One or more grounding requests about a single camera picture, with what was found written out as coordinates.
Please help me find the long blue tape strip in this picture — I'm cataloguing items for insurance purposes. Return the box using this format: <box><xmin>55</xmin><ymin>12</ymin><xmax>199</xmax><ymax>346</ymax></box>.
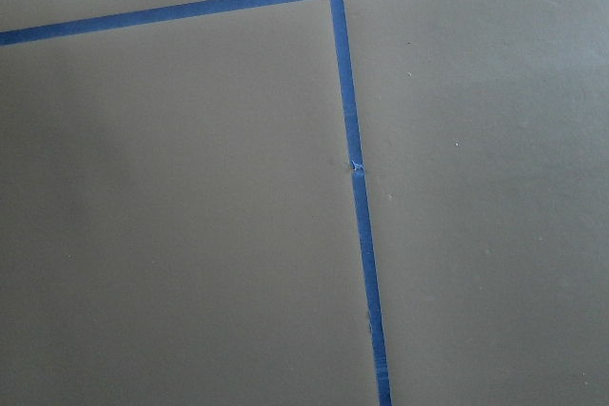
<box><xmin>329</xmin><ymin>0</ymin><xmax>392</xmax><ymax>406</ymax></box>

